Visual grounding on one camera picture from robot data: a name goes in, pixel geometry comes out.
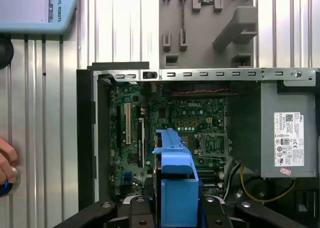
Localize hard disk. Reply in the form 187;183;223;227
152;127;201;228

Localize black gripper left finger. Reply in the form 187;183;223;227
52;196;154;228

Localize locking lever wire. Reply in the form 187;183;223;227
198;155;225;164

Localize green motherboard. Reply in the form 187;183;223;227
108;84;230;201

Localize grey power supply unit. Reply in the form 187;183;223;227
226;79;320;180

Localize white expansion slot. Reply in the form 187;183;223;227
124;102;133;146

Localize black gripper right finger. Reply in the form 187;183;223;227
201;196;303;228

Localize metal socket cover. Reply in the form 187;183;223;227
199;133;229;161

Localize black PC case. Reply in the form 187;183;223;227
76;61;320;228

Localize yellow wires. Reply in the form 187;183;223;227
239;162;296;204

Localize pale blue teach pendant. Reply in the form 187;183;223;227
0;0;79;36

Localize round black tool blue ring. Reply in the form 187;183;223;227
0;165;21;198

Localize person's hand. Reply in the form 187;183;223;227
0;136;19;186

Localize grey parts rack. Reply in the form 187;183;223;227
158;0;260;70

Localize red black twisted wire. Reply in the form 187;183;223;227
170;87;233;96

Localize black RAM slot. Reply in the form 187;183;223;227
197;169;225;179

